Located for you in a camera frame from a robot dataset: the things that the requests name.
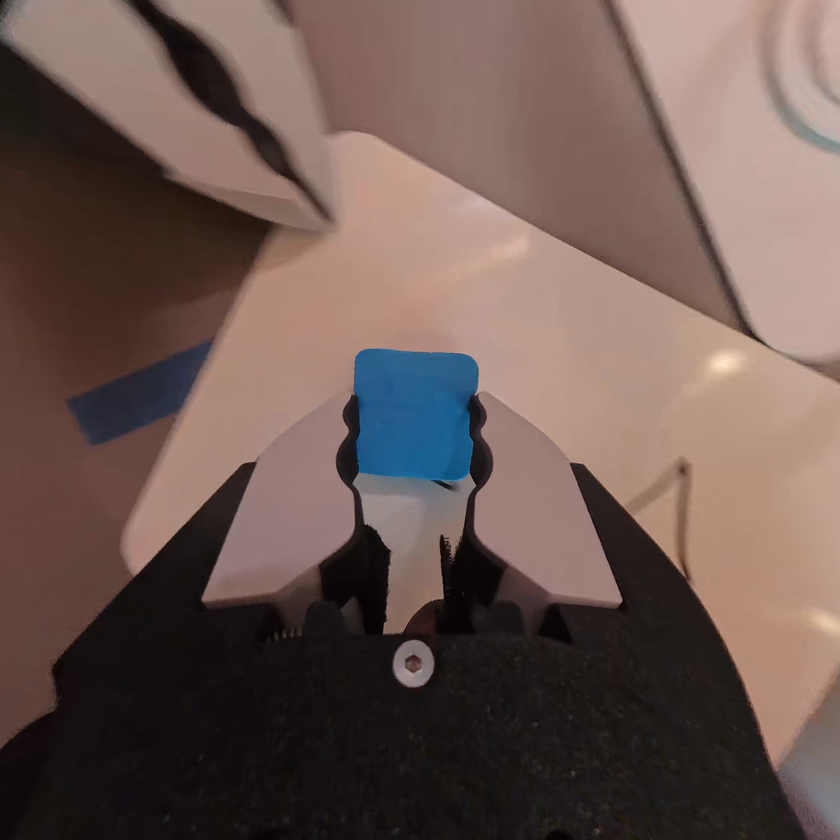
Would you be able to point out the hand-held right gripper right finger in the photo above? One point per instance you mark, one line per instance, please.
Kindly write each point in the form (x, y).
(544, 525)

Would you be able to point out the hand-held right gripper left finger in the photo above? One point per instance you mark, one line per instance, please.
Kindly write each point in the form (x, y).
(289, 525)

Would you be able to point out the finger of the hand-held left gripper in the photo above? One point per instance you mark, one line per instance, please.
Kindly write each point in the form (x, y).
(131, 98)
(275, 65)

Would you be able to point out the white whiteboard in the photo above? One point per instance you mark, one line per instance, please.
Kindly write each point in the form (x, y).
(590, 394)

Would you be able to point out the blue whiteboard eraser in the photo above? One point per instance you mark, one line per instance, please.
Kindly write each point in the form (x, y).
(417, 413)

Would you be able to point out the blue tape strip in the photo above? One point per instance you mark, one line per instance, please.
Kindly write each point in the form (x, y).
(138, 394)

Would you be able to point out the white metal desk stand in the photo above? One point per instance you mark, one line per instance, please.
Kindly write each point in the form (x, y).
(754, 197)

